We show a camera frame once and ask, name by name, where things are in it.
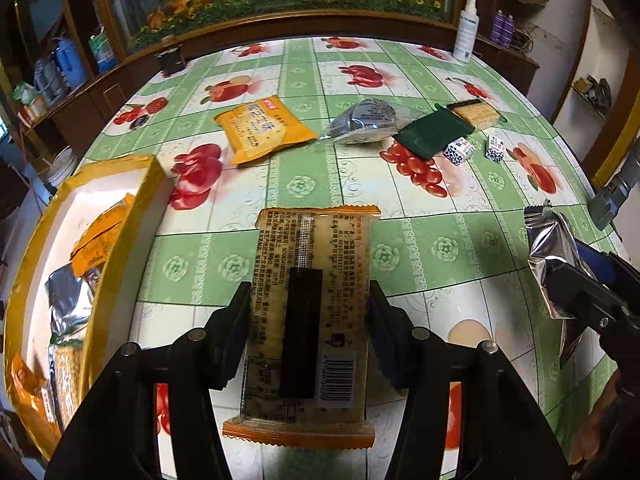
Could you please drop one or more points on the dark glass jar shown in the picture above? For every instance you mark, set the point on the dark glass jar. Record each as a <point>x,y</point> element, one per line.
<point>171,62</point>

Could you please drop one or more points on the white plastic bucket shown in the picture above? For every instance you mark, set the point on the white plastic bucket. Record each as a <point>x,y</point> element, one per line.
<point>62,165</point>

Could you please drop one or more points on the blue thermos jug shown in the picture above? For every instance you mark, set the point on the blue thermos jug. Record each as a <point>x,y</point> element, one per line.
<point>69,62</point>

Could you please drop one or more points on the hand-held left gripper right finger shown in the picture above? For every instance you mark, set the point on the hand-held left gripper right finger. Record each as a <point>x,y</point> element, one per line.
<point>387,350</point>

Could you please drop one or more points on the grey thermos jug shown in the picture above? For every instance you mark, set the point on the grey thermos jug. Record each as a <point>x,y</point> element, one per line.
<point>46,80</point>

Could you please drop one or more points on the yellow cardboard box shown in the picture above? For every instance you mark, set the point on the yellow cardboard box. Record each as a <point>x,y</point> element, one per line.
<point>135,220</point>

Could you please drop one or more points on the white spray bottle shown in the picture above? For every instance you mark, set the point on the white spray bottle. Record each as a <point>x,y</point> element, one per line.
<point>465,30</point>

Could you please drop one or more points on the small orange twisted packet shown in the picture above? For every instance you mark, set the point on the small orange twisted packet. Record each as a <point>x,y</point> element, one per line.
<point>30,395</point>

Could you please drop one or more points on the green fruit print tablecloth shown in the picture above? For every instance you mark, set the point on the green fruit print tablecloth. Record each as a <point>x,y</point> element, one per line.
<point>320,180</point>

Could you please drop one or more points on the green white bag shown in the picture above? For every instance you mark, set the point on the green white bag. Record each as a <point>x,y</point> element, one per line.
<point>24,94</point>

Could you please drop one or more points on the yellow orange carton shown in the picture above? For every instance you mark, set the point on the yellow orange carton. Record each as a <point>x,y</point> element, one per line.
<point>34,110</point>

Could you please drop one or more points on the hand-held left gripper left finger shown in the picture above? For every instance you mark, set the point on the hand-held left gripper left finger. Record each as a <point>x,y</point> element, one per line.
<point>230,345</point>

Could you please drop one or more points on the purple bottle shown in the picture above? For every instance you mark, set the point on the purple bottle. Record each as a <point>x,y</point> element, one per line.
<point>509,32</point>
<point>498,30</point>

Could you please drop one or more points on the small blue white candy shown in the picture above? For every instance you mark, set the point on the small blue white candy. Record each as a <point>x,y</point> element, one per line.
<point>495,148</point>
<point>457,151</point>

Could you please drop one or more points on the dark green snack packet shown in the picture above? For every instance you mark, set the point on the dark green snack packet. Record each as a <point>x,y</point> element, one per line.
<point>430,132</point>

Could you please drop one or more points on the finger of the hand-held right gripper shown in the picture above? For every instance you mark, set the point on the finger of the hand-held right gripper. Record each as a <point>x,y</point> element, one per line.
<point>592,262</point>
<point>585,295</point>

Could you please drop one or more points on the green-ended cracker packet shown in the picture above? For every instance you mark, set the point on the green-ended cracker packet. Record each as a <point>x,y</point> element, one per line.
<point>475,112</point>
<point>67,385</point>

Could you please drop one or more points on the silver foil snack packet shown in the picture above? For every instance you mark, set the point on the silver foil snack packet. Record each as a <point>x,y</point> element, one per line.
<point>70,300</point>
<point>545,240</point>

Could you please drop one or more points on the orange square snack packet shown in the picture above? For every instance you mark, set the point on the orange square snack packet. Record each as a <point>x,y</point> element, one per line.
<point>265,130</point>

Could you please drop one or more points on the orange-ended clear cracker packet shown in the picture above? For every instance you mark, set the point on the orange-ended clear cracker packet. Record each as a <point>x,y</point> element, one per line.
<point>345,260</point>

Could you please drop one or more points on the clear plastic pastry packet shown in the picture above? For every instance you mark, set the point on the clear plastic pastry packet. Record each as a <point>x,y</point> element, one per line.
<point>365,122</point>

